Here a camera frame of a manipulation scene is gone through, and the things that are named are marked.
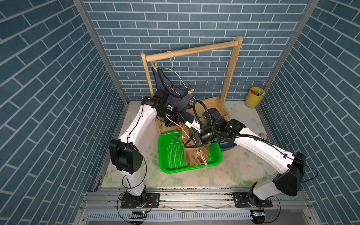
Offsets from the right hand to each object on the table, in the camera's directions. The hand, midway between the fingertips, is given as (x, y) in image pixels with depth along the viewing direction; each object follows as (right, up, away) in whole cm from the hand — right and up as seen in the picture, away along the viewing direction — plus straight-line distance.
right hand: (187, 146), depth 65 cm
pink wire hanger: (0, +6, 0) cm, 6 cm away
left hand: (+1, +11, +11) cm, 16 cm away
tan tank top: (+3, -4, 0) cm, 5 cm away
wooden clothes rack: (+27, +25, +44) cm, 57 cm away
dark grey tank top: (-5, +26, +17) cm, 32 cm away
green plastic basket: (-10, -11, +26) cm, 30 cm away
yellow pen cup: (+54, +29, +46) cm, 76 cm away
